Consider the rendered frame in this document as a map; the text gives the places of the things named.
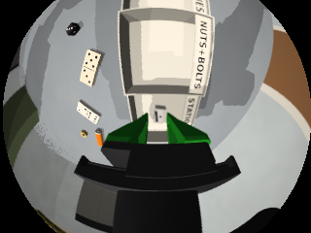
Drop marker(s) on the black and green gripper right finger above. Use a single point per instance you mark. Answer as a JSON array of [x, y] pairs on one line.
[[184, 132]]

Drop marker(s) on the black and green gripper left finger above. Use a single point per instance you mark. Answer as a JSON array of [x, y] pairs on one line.
[[131, 132]]

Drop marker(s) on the black die with white pips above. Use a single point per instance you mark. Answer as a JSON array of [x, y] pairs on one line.
[[73, 29]]

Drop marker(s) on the brass hex nut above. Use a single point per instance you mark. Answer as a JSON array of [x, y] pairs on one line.
[[84, 133]]

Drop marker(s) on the orange aa battery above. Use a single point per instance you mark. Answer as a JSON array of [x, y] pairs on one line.
[[99, 137]]

